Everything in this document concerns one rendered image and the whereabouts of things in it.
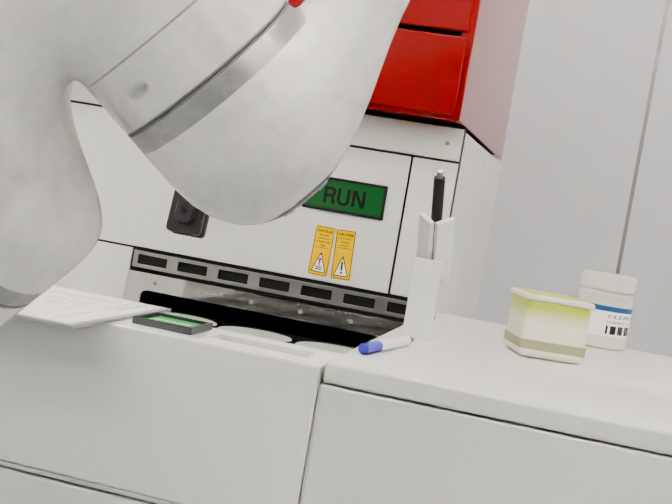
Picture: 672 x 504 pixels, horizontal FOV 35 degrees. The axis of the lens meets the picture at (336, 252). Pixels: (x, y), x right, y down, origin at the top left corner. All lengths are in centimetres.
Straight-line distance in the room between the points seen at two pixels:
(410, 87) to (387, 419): 68
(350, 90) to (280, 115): 4
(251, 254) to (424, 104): 33
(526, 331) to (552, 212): 182
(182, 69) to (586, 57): 247
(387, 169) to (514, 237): 149
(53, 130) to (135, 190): 98
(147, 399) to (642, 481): 41
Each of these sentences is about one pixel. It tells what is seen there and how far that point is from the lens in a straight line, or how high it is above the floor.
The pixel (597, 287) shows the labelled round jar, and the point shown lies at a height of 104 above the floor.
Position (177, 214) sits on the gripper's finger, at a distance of 95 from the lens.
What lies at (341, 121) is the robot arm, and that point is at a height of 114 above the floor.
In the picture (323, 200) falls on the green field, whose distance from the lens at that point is 152.
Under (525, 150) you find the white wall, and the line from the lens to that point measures 298.
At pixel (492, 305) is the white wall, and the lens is 298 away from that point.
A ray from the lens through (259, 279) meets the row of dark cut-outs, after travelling 155.
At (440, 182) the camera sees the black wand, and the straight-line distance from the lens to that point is 111.
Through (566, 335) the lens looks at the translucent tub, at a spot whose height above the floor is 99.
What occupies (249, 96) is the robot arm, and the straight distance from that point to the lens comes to 58.
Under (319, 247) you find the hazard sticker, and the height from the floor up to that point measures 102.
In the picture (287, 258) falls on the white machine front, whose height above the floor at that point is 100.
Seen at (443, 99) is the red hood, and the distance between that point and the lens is 146.
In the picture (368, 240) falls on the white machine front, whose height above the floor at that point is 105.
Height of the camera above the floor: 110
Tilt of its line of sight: 3 degrees down
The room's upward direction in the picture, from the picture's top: 10 degrees clockwise
